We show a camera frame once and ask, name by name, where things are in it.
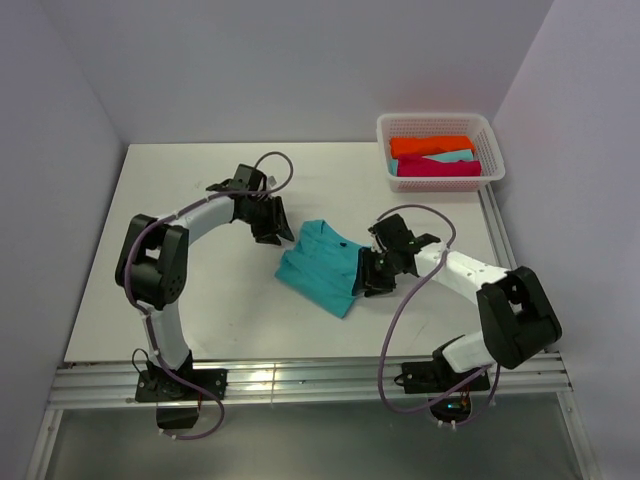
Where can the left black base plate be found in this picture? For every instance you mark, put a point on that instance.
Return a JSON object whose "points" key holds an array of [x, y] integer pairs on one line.
{"points": [[210, 382]]}

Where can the pink rolled t shirt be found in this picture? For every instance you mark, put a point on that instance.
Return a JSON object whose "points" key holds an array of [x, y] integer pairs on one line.
{"points": [[421, 166]]}

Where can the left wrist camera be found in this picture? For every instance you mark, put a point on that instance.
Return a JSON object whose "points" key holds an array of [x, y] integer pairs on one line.
{"points": [[246, 178]]}

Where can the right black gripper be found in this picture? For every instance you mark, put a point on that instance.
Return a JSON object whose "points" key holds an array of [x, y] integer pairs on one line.
{"points": [[365, 268]]}

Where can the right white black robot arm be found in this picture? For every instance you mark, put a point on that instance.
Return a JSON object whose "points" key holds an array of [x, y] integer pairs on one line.
{"points": [[516, 318]]}

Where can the white plastic basket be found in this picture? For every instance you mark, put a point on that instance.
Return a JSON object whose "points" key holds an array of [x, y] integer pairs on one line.
{"points": [[425, 125]]}

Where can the orange rolled t shirt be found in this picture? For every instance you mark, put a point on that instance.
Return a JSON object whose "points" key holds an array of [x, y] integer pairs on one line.
{"points": [[429, 145]]}

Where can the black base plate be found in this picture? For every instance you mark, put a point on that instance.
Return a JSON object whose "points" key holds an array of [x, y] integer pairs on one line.
{"points": [[210, 382], [429, 377]]}

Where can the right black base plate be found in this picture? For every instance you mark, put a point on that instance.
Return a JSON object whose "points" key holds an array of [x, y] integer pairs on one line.
{"points": [[429, 377]]}

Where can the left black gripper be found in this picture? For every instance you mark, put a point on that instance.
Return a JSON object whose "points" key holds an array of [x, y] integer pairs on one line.
{"points": [[277, 215]]}

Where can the aluminium rail frame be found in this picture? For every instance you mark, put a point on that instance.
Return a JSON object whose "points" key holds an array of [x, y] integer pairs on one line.
{"points": [[316, 414]]}

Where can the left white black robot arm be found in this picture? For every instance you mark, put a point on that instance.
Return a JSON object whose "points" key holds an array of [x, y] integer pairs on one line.
{"points": [[152, 270]]}

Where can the light teal rolled t shirt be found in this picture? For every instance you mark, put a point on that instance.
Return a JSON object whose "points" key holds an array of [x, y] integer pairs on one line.
{"points": [[465, 155]]}

